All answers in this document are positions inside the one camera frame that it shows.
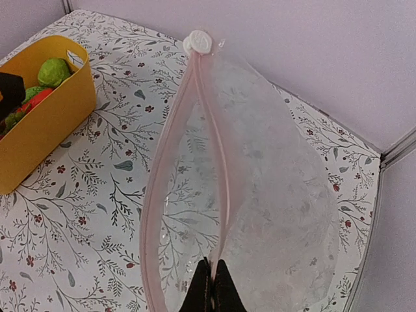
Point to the left aluminium frame post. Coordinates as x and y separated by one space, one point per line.
67 6

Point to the yellow plastic basket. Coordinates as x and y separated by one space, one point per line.
56 117

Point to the orange carrot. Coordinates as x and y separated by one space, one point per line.
35 100

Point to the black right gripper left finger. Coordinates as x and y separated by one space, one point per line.
198 298

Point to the green apple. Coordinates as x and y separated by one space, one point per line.
53 72

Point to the aluminium frame post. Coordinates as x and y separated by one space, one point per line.
67 6
398 150

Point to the green grape bunch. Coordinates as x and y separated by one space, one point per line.
11 120

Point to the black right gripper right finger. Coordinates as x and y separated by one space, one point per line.
225 295

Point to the right aluminium frame post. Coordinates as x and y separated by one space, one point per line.
398 150

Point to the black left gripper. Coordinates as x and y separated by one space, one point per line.
13 93

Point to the clear zip top bag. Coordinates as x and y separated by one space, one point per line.
233 179

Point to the floral table mat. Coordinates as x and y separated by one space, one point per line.
69 233

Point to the green cucumber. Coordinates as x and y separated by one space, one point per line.
31 92

